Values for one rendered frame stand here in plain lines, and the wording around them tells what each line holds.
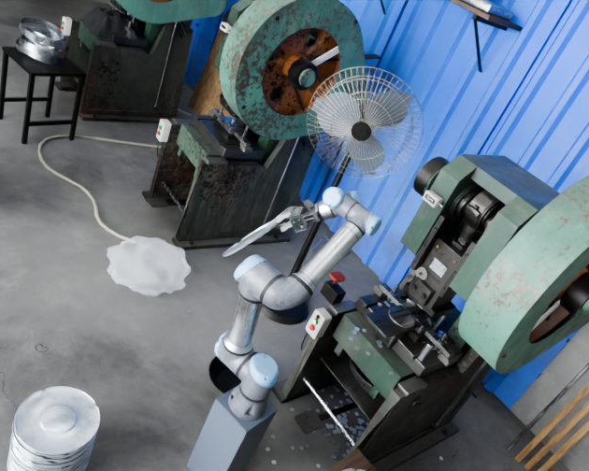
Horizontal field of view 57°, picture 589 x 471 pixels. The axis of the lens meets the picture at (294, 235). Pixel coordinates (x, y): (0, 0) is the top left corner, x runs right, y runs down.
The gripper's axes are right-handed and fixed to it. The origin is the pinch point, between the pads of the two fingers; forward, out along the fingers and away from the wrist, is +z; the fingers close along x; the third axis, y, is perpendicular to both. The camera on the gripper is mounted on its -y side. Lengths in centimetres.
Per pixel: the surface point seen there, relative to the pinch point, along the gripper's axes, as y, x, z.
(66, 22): -232, -136, 197
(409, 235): -26, 32, -42
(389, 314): -13, 61, -25
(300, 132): -121, -7, 15
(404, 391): 12, 82, -25
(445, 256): -18, 42, -55
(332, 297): -23, 51, 1
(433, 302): -14, 60, -44
